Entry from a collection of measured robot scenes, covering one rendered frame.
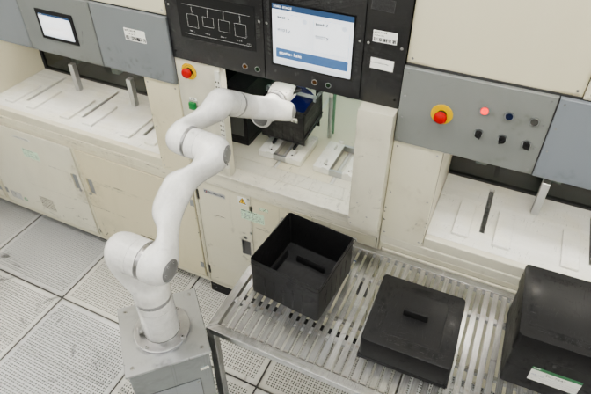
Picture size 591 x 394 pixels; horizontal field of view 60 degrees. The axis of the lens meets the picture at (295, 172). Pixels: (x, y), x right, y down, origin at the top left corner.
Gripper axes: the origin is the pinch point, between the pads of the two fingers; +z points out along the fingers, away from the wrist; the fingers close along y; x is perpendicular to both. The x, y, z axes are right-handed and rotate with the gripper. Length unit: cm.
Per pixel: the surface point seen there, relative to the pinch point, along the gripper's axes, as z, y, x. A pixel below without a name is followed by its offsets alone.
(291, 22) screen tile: -34, 14, 41
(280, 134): -7.7, -2.0, -22.9
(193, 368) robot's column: -106, 7, -54
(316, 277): -61, 35, -44
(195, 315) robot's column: -92, 0, -45
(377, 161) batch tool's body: -41, 48, 0
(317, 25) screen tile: -34, 23, 42
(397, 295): -66, 65, -35
